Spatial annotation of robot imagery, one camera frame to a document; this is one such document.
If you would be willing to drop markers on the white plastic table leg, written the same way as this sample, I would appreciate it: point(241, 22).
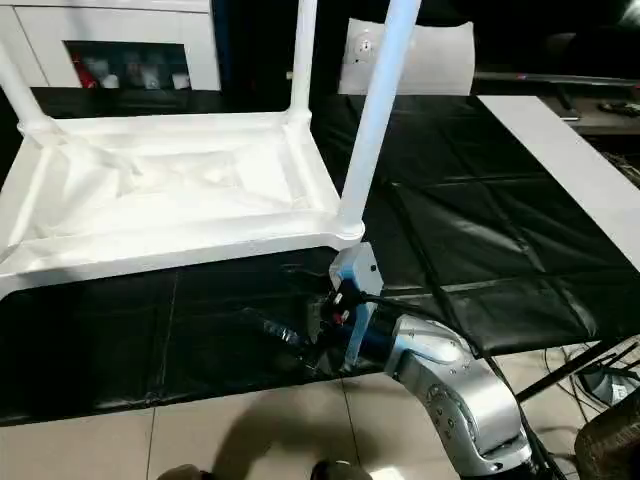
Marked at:
point(380, 125)
point(302, 60)
point(25, 100)

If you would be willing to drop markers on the white board with round fitting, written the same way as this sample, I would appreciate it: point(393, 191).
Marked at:
point(440, 60)

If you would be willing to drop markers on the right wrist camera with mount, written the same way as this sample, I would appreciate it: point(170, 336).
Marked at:
point(357, 272)

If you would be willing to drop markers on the black work mat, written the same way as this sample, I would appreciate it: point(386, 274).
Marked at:
point(475, 200)

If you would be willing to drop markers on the dark grey bar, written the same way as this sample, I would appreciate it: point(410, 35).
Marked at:
point(555, 77)

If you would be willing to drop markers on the thin black rod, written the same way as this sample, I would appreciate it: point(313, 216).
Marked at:
point(575, 372)

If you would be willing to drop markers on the dark cabinet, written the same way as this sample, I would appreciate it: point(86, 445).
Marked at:
point(260, 50)

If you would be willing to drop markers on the red item behind glass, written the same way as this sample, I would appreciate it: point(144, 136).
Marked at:
point(86, 76)

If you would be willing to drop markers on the white flat panel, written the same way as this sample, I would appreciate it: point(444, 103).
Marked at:
point(560, 155)

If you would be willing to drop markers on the white glass-door cabinet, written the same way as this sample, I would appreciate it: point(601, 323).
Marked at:
point(125, 25)

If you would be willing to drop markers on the brown round object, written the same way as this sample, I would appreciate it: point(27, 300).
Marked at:
point(610, 442)

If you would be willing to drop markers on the white plastic table top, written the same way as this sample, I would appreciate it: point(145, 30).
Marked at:
point(175, 190)

